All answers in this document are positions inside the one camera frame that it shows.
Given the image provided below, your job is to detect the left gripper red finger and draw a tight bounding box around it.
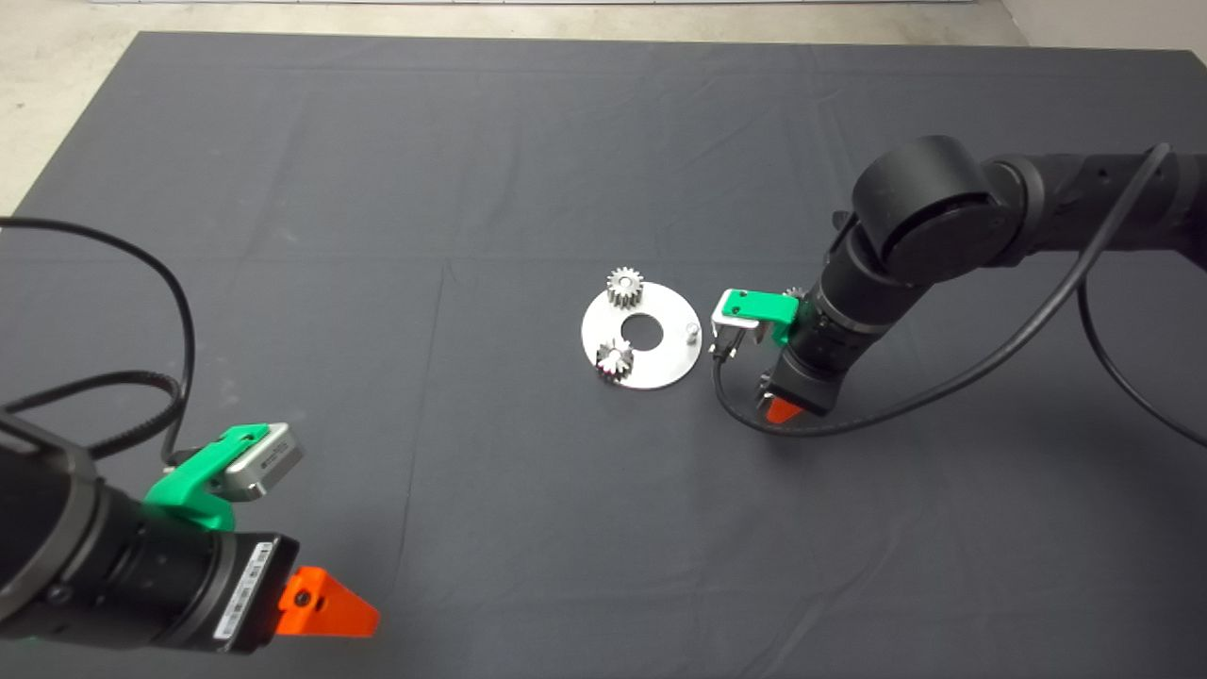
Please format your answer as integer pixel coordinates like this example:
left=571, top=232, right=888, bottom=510
left=279, top=566, right=381, bottom=639

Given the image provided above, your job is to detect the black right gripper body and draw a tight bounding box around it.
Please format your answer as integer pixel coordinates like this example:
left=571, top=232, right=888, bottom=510
left=768, top=347, right=846, bottom=417

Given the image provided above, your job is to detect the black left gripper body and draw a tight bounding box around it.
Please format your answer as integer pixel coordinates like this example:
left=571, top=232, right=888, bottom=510
left=189, top=531, right=301, bottom=654

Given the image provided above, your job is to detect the round metal plate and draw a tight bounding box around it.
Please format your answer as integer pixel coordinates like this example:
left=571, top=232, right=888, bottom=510
left=581, top=286, right=701, bottom=390

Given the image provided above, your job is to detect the dark grey table cloth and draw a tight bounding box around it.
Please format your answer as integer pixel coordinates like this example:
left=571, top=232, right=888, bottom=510
left=0, top=31, right=1207, bottom=679

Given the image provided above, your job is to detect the right green camera mount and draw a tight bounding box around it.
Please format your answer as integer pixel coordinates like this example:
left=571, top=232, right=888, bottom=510
left=715, top=289, right=801, bottom=348

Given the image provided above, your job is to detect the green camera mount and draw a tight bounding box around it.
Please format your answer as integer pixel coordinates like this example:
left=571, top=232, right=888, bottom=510
left=715, top=289, right=801, bottom=348
left=143, top=423, right=270, bottom=532

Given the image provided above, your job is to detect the right silver camera box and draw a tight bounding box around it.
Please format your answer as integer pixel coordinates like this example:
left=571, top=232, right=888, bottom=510
left=709, top=316, right=760, bottom=359

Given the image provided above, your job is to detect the silver camera box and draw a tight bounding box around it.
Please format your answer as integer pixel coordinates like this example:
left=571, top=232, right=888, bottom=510
left=209, top=422, right=306, bottom=503
left=709, top=316, right=760, bottom=359

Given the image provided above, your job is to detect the left green camera mount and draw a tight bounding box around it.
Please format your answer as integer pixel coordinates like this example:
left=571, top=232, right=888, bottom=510
left=143, top=423, right=270, bottom=532

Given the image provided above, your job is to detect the left silver camera box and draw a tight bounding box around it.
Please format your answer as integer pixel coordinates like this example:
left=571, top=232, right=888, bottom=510
left=209, top=422, right=306, bottom=503

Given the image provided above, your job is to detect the right thin black camera cable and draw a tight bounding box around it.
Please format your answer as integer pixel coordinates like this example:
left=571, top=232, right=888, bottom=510
left=712, top=143, right=1207, bottom=449

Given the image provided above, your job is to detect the thin black camera cable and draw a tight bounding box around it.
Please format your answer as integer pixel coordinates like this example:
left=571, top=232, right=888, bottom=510
left=712, top=143, right=1207, bottom=449
left=0, top=217, right=196, bottom=468

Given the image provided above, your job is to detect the left thin black camera cable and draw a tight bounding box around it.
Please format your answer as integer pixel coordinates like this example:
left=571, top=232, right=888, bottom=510
left=0, top=217, right=196, bottom=468

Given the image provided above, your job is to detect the left black corrugated hose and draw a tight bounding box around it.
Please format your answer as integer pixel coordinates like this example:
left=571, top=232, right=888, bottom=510
left=0, top=371, right=185, bottom=463

